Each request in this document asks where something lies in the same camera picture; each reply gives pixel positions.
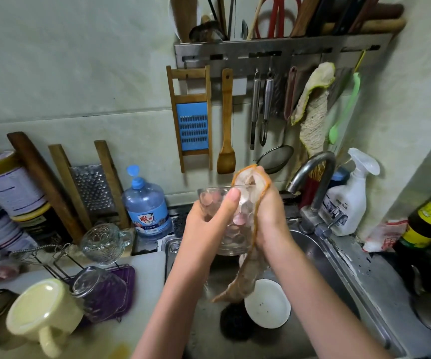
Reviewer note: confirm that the person's right hand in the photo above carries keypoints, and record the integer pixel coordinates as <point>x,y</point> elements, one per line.
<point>270,217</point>

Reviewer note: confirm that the person's left hand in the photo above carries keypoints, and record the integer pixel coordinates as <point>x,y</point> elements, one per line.
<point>204,235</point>

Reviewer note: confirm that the beige dish cloth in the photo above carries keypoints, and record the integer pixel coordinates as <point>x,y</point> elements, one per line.
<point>245,273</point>

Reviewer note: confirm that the small clear glass cup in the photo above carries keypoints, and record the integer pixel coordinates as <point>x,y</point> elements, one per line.
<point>103,243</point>

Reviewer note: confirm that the yellow mug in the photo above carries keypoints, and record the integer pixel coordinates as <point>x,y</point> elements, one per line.
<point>43,314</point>

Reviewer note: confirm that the person's left forearm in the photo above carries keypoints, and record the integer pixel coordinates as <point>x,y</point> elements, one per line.
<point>170,317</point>

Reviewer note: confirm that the person's right forearm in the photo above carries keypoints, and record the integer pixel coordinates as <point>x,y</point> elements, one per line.
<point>320,306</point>

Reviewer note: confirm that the red container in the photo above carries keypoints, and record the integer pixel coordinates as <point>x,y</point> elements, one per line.
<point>307,192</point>

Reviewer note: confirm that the mesh strainer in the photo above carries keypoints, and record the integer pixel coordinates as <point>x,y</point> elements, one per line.
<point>275,159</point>

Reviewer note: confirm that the metal faucet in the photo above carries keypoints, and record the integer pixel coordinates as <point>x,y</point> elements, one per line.
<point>305,169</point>

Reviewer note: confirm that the small blue water bottle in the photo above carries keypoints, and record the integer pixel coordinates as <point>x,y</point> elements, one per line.
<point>147,205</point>

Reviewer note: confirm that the white spray bottle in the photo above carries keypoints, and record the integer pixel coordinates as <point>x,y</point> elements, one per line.
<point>348,198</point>

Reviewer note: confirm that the blue capped bottle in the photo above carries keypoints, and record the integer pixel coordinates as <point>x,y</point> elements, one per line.
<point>340,175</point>

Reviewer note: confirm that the white plate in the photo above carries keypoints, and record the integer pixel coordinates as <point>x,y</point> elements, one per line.
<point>268,304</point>

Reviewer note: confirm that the purple plastic tray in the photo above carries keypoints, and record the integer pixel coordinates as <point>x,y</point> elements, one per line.
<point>126,284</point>

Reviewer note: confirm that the stainless steel sink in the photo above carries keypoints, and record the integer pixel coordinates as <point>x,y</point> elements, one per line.
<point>335,288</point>

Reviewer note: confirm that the wooden spatula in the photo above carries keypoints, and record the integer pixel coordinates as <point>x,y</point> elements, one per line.
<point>226,127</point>

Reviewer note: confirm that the metal peeler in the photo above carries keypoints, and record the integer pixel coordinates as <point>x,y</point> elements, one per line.
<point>254,108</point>
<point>266,104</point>

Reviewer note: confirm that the wooden slicer with blue blade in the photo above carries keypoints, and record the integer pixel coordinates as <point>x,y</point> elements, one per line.
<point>191,119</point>

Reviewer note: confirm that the pink and white plastic bag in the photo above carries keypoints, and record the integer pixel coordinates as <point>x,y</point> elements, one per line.
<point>385,235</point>

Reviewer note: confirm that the wooden framed metal grater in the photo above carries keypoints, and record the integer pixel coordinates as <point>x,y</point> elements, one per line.
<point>92,187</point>

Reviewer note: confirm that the dark bottle with yellow label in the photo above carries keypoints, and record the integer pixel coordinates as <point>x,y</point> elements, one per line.
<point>429,220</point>

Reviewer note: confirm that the wooden rolling pin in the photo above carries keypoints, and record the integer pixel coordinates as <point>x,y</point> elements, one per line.
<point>43,183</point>

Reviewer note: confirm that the dark metal ladle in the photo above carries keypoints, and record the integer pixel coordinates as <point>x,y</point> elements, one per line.
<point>204,32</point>

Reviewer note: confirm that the bamboo skewer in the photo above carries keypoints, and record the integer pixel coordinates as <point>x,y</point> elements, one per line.
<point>254,15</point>

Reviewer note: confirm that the stack of labelled tin cans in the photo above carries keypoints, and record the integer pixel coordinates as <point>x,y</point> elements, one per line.
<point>2,202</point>

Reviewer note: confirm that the bundle of dark chopsticks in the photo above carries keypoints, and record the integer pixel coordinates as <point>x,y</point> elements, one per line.
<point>219,12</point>

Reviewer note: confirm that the wooden scoop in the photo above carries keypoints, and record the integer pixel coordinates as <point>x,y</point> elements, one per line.
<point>183,15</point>

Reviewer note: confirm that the wall mounted metal utensil rack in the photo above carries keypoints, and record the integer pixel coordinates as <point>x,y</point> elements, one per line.
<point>283,50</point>

